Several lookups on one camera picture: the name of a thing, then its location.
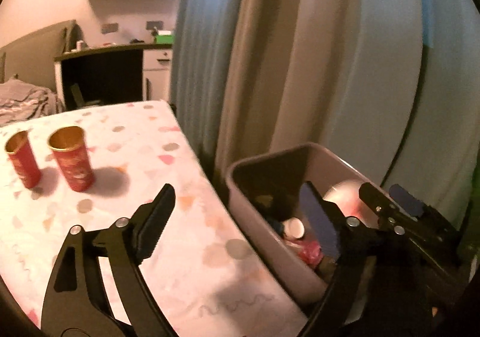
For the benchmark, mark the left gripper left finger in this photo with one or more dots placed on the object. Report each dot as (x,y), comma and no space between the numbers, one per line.
(96,287)

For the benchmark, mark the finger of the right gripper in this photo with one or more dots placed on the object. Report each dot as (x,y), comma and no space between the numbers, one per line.
(425,214)
(443,256)

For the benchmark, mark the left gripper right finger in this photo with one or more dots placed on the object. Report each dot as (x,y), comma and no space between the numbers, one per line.
(375,289)

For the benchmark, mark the white apple paper cup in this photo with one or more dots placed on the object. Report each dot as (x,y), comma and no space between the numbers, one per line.
(346,196)
(293,229)

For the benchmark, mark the pink plastic bag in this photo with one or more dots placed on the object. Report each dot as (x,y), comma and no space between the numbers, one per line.
(309,251)

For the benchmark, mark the red gold cup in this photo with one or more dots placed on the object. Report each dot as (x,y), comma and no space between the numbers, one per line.
(21,156)
(68,145)

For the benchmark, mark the brown plastic trash bin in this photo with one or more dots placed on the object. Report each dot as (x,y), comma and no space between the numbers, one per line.
(266,187)

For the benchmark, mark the patterned pink tablecloth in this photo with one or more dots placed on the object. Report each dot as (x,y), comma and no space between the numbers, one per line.
(203,274)

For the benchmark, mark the blue and beige curtains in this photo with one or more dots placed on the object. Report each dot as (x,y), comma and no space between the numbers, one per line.
(390,86)

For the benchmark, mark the bed with grey bedding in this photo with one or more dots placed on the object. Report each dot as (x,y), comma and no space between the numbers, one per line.
(21,101)

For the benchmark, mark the dark desk with white drawers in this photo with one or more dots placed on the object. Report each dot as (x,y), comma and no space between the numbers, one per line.
(114,75)

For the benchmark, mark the padded brown headboard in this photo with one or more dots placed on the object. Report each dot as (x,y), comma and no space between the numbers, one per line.
(32,57)

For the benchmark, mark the green box on desk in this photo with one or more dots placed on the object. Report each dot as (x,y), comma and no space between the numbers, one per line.
(164,38)

